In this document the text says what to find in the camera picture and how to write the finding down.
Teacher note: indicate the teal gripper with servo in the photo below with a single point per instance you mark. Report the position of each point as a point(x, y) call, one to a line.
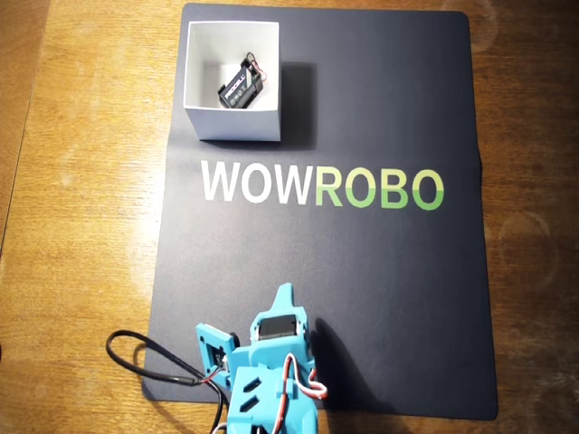
point(279, 330)

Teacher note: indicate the small black battery pack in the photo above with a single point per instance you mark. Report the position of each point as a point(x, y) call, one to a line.
point(240, 86)

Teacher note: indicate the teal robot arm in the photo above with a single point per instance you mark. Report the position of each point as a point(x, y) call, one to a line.
point(240, 416)

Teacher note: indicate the white open box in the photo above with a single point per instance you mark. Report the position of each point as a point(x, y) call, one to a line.
point(235, 124)

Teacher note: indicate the dark WOWROBO mat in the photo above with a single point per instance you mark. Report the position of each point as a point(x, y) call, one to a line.
point(384, 113)

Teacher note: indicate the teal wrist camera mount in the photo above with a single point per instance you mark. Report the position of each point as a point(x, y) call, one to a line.
point(205, 336)

